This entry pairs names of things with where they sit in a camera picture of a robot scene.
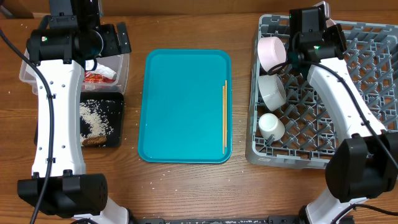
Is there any large white plate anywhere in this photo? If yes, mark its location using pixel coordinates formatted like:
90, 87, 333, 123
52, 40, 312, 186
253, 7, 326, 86
326, 19, 336, 28

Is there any white napkin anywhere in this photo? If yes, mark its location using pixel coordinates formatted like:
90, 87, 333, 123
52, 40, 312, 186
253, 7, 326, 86
85, 60, 116, 79

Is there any red snack wrapper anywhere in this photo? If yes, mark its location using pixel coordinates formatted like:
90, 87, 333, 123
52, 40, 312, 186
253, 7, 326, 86
83, 72, 116, 83

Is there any small white plate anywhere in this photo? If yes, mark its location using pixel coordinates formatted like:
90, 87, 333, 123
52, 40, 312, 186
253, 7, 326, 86
257, 37, 286, 72

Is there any white rice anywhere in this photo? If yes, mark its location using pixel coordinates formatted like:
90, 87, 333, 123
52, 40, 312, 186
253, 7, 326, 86
80, 100, 113, 142

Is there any grey bowl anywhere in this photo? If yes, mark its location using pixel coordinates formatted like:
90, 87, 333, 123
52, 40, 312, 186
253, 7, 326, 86
258, 75, 286, 111

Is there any brown food scrap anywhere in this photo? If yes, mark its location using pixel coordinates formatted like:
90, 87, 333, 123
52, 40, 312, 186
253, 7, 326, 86
81, 136, 107, 147

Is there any wooden chopstick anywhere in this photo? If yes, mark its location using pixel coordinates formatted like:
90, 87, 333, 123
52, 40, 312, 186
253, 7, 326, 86
223, 80, 228, 149
222, 86, 225, 155

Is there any white cup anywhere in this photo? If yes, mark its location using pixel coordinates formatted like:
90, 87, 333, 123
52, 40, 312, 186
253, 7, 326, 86
258, 113, 285, 141

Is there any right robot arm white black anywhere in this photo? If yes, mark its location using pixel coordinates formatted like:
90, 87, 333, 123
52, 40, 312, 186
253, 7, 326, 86
288, 24, 397, 223

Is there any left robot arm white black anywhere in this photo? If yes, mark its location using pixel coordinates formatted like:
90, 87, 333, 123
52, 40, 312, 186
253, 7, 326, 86
17, 14, 134, 223

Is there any grey dishwasher rack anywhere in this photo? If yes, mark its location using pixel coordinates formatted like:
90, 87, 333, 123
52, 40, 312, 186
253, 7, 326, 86
245, 21, 397, 169

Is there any clear plastic bin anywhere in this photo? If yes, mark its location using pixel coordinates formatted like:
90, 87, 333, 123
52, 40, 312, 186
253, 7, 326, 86
19, 54, 129, 95

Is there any black plastic tray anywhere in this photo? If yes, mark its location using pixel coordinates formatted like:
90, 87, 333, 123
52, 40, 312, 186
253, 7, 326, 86
33, 91, 125, 148

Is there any teal serving tray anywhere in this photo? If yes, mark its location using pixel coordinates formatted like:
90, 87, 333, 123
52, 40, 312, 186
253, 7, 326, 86
137, 49, 233, 164

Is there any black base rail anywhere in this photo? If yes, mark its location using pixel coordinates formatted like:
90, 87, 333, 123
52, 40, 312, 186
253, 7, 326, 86
137, 215, 304, 224

